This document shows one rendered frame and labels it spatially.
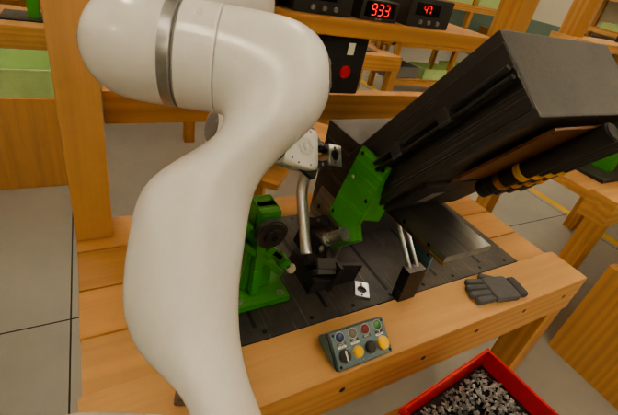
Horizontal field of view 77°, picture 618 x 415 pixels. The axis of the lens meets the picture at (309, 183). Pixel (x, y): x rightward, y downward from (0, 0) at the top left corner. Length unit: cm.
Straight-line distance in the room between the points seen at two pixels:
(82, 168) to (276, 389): 69
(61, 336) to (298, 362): 144
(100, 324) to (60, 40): 61
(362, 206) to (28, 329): 171
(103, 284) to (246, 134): 83
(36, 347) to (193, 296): 186
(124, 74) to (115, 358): 70
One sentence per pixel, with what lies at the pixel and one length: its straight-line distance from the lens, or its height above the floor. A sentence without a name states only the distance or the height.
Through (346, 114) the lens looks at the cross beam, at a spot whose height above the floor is 120.
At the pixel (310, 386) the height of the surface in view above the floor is 90.
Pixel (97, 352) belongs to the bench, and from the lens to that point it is 98.
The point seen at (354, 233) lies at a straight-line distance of 98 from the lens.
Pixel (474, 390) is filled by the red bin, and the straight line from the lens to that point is 109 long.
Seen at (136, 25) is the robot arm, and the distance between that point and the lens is 37.
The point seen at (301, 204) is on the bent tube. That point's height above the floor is 109.
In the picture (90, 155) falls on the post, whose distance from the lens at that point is 109.
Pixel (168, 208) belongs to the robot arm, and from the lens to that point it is 33.
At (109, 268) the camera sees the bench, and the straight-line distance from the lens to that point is 115.
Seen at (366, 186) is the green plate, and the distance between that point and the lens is 97.
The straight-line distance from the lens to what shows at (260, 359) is 93.
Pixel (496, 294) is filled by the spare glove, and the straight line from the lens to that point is 129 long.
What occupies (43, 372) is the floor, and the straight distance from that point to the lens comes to 209.
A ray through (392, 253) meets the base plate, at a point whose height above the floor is 90.
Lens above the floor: 166
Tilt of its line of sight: 30 degrees down
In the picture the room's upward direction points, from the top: 12 degrees clockwise
